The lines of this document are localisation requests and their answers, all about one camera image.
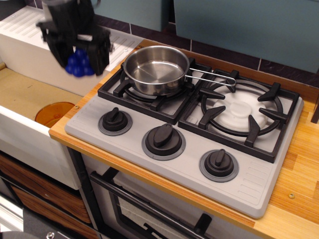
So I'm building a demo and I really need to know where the stainless steel pot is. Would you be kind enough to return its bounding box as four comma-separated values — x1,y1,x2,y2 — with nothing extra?
123,46,237,96

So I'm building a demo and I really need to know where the wooden drawer front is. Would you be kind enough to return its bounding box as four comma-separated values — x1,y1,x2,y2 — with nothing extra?
0,152,98,239

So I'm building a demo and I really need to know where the toy oven door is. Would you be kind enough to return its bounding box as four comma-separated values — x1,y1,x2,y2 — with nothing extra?
83,155,257,239

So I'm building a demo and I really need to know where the grey toy stove top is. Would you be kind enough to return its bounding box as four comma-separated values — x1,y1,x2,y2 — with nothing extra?
65,94,289,218

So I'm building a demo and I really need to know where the black right stove knob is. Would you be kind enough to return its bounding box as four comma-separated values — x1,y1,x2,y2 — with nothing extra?
199,149,239,183

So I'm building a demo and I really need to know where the grey toy faucet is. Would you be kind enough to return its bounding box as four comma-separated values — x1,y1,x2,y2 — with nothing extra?
41,0,52,21

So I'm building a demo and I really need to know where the black left burner grate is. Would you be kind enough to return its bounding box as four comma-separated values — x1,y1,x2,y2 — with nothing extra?
98,57,212,124

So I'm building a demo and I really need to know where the blue toy blueberry cluster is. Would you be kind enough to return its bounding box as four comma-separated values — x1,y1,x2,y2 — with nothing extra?
65,48,95,78

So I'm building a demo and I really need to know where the black oven door handle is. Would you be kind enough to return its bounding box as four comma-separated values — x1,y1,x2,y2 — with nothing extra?
90,168,212,239

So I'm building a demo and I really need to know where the black stove knob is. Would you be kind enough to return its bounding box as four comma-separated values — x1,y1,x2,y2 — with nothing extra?
199,149,239,183
98,107,133,136
142,123,186,161

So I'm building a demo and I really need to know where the black burner grate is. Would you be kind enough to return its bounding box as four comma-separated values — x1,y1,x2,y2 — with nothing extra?
98,57,212,124
178,69,304,163

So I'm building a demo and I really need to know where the white toy sink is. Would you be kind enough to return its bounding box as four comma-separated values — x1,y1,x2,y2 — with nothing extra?
0,5,144,191

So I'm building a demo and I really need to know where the black right burner grate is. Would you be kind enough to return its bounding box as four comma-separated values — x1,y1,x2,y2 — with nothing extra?
178,69,304,163

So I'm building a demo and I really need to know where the black left stove knob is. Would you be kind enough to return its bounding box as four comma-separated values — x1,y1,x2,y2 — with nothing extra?
98,107,133,136

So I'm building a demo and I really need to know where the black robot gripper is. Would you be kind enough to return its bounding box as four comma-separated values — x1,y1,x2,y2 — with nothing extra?
36,0,113,76

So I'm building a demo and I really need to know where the black middle stove knob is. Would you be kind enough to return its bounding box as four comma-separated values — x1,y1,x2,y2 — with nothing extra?
142,123,186,161

